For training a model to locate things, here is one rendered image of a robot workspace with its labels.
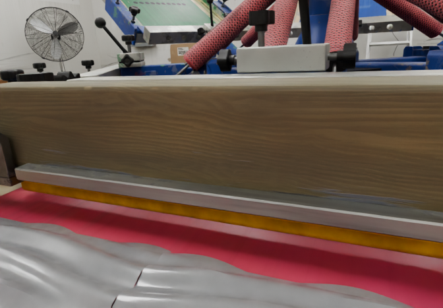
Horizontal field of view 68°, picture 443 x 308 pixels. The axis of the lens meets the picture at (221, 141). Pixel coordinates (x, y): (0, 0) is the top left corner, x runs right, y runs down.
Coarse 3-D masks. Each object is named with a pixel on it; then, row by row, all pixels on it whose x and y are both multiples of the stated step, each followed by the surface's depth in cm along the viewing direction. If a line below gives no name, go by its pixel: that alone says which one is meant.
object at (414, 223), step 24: (24, 168) 26; (48, 168) 26; (72, 168) 26; (120, 192) 23; (144, 192) 22; (168, 192) 21; (192, 192) 20; (216, 192) 20; (240, 192) 20; (264, 192) 20; (288, 216) 18; (312, 216) 18; (336, 216) 17; (360, 216) 17; (384, 216) 16; (408, 216) 16; (432, 216) 16; (432, 240) 16
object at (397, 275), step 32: (224, 224) 24; (224, 256) 20; (256, 256) 20; (288, 256) 20; (320, 256) 20; (352, 256) 20; (384, 256) 20; (416, 256) 20; (384, 288) 17; (416, 288) 17
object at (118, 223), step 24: (24, 192) 32; (0, 216) 27; (24, 216) 27; (48, 216) 27; (72, 216) 27; (96, 216) 26; (120, 216) 26; (144, 216) 26; (168, 216) 26; (120, 240) 23; (144, 240) 23; (168, 240) 23
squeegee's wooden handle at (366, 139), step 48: (0, 96) 27; (48, 96) 25; (96, 96) 23; (144, 96) 21; (192, 96) 20; (240, 96) 19; (288, 96) 18; (336, 96) 17; (384, 96) 16; (432, 96) 15; (48, 144) 26; (96, 144) 24; (144, 144) 22; (192, 144) 21; (240, 144) 20; (288, 144) 19; (336, 144) 18; (384, 144) 17; (432, 144) 16; (288, 192) 19; (336, 192) 18; (384, 192) 17; (432, 192) 16
